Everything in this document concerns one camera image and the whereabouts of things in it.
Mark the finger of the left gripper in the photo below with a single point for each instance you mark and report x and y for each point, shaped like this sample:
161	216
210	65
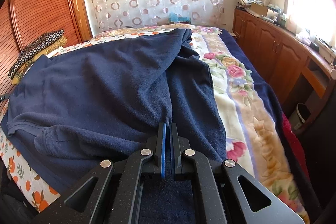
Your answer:
4	97

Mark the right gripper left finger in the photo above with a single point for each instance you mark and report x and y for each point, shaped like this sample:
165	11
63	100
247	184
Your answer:
157	145

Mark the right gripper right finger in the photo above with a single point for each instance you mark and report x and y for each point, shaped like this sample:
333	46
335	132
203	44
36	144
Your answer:
178	145

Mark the navy printed t-shirt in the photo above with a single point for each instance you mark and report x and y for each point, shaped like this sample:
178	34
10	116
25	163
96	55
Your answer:
82	120

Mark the patterned navy pillow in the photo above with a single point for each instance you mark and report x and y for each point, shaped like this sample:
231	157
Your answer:
43	45

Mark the floral fleece blanket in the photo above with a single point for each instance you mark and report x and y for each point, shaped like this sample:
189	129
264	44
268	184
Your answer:
251	136

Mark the wooden slatted wardrobe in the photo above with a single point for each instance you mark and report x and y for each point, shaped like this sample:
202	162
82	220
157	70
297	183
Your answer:
22	21

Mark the small waste bin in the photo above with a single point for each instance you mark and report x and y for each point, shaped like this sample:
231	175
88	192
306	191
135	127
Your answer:
299	116

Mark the blue toy on bed end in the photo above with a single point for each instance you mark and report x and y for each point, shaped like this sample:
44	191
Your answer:
177	19

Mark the wooden side cabinet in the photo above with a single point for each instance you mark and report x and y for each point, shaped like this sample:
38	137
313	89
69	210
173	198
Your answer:
292	69

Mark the cardboard box on cabinet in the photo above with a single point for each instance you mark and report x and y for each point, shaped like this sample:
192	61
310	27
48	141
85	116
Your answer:
259	9

